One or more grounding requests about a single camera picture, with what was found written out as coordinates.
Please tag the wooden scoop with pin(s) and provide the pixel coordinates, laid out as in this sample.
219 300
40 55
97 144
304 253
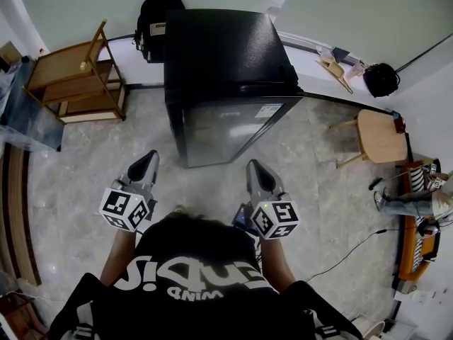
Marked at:
334 68

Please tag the black backpack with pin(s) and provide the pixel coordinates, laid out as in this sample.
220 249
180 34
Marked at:
155 16

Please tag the small white bottle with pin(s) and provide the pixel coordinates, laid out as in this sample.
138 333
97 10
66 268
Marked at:
356 70

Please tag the black round bag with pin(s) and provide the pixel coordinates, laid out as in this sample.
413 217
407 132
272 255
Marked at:
381 80

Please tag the dark flat tablet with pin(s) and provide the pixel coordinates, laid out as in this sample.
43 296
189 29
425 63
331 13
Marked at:
340 54

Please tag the black mini fridge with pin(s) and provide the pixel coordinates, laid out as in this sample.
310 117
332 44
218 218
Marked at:
223 48

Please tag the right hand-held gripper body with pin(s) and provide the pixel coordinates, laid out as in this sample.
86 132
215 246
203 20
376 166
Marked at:
274 220

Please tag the dark phone with screen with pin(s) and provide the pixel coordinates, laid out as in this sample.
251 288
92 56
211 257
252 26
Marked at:
244 220

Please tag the grey roller blind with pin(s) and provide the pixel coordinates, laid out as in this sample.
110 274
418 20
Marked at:
106 2
371 16

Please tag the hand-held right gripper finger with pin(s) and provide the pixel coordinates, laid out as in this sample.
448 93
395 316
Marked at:
274 186
253 182

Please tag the small brown box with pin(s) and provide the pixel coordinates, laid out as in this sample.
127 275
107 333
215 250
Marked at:
398 125

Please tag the cardboard box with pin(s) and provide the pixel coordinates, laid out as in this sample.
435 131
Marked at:
8 53

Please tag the round wooden stool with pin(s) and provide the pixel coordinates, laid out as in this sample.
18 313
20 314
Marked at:
382 136

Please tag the person's left forearm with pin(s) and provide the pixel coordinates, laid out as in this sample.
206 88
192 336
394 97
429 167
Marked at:
118 257

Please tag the person's right forearm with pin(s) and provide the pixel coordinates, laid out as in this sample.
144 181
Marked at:
277 267

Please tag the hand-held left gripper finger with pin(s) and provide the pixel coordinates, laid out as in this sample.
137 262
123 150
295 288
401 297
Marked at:
136 168
153 174

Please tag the white window sill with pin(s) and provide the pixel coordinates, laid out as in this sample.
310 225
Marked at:
311 80

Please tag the wooden shelf cart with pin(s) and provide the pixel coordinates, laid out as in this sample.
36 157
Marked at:
60 67

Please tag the person's black printed shirt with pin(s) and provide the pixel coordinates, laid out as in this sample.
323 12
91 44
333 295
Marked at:
198 289

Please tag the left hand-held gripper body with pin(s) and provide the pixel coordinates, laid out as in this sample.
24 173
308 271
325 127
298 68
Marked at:
124 209

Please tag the curved wooden slat bench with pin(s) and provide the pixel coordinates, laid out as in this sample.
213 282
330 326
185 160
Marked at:
16 207

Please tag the orange sofa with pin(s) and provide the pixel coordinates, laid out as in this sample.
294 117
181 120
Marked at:
408 253

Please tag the white round container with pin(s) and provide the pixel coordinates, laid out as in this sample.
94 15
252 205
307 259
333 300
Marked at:
369 329

